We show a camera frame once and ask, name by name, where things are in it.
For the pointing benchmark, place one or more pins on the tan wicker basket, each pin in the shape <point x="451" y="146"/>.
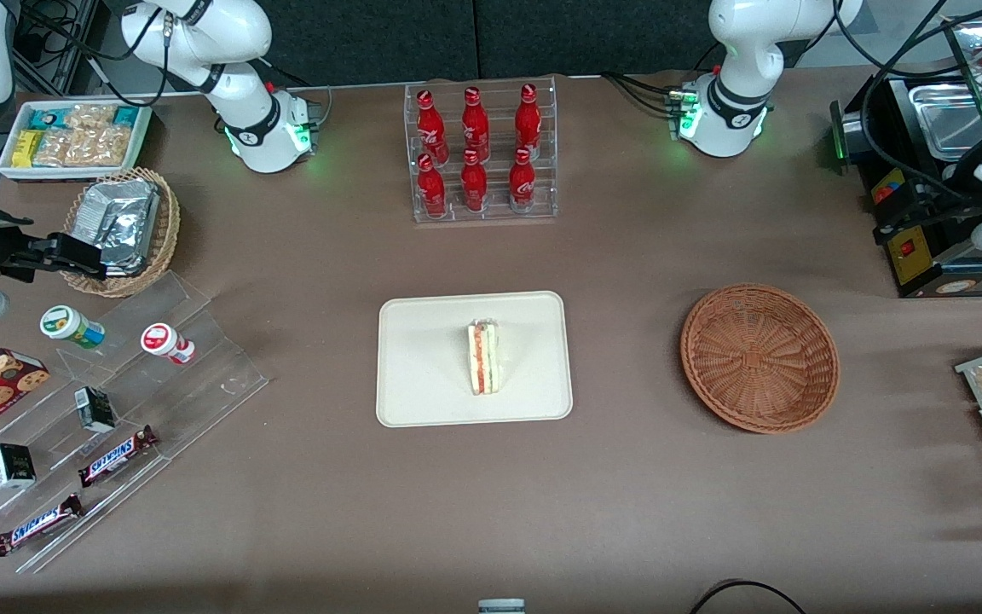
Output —
<point x="163" y="239"/>

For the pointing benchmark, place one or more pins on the brown Snickers bar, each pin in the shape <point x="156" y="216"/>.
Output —
<point x="37" y="525"/>
<point x="116" y="456"/>

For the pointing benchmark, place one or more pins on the red cola bottle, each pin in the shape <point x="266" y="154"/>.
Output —
<point x="474" y="183"/>
<point x="475" y="119"/>
<point x="522" y="183"/>
<point x="430" y="124"/>
<point x="431" y="188"/>
<point x="528" y="119"/>

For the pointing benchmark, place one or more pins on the triangle sandwich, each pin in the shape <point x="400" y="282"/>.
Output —
<point x="484" y="358"/>

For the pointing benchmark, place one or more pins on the cream plastic tray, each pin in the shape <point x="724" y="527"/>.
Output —
<point x="423" y="367"/>

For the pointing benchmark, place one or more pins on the black food warmer machine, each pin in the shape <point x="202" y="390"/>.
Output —
<point x="917" y="264"/>

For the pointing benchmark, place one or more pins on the green lid snack cup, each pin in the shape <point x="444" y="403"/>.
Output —
<point x="69" y="325"/>

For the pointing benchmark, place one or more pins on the red lid snack cup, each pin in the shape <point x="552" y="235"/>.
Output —
<point x="165" y="342"/>

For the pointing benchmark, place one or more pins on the small black carton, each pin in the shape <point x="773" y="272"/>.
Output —
<point x="12" y="466"/>
<point x="95" y="409"/>

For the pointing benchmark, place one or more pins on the teal snack pack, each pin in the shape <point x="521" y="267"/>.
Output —
<point x="125" y="116"/>
<point x="48" y="118"/>

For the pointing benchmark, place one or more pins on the clear acrylic bottle rack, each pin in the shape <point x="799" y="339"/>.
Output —
<point x="482" y="213"/>

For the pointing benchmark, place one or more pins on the clear granola snack bag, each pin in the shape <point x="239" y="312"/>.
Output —
<point x="90" y="117"/>
<point x="101" y="147"/>
<point x="54" y="147"/>

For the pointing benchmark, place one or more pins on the small grey white object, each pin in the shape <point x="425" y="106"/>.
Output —
<point x="501" y="606"/>

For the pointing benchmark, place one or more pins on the silver foil packs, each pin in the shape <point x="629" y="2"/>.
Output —
<point x="120" y="222"/>

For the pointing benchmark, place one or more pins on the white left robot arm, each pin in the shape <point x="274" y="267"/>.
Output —
<point x="742" y="51"/>

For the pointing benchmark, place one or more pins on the white rectangular snack tray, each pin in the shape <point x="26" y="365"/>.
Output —
<point x="146" y="128"/>

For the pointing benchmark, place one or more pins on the clear acrylic stepped display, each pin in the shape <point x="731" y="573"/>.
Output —
<point x="201" y="375"/>

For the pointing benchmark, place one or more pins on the brown round wicker basket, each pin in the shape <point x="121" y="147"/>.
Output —
<point x="759" y="358"/>

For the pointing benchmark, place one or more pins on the yellow snack pack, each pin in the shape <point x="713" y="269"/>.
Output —
<point x="26" y="148"/>

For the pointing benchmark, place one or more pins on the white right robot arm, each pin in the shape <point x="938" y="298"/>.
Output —
<point x="227" y="85"/>

